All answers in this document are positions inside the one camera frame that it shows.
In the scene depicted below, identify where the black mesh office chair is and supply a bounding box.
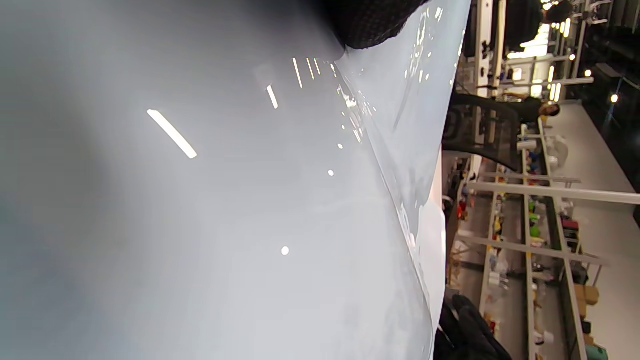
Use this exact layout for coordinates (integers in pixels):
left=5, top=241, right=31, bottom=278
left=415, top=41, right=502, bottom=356
left=442, top=92, right=523, bottom=173

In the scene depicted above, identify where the white storage shelf rack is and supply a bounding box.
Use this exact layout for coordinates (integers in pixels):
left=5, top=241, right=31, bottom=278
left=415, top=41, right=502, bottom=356
left=450, top=120, right=640, bottom=360

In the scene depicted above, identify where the person's left hand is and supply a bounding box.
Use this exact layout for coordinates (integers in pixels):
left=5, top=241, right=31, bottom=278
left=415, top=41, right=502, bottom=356
left=320, top=0, right=432, bottom=51

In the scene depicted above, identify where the white support pillar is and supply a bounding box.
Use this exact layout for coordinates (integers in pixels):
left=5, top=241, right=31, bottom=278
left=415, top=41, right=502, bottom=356
left=474, top=0, right=507, bottom=101

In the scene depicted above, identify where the blue plastic snap envelope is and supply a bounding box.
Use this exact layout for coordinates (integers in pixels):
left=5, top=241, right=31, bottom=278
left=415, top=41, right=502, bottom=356
left=0, top=0, right=473, bottom=360

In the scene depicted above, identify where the person's right hand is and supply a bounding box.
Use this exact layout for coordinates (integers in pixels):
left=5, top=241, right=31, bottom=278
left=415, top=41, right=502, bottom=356
left=434, top=294, right=513, bottom=360

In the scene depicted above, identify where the row of ceiling light tubes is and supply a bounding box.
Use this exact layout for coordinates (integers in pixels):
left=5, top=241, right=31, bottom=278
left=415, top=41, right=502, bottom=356
left=507, top=0, right=621, bottom=106

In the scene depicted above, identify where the white paper sheet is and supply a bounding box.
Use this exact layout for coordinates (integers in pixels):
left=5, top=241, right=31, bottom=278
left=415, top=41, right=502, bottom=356
left=412, top=197, right=447, bottom=331

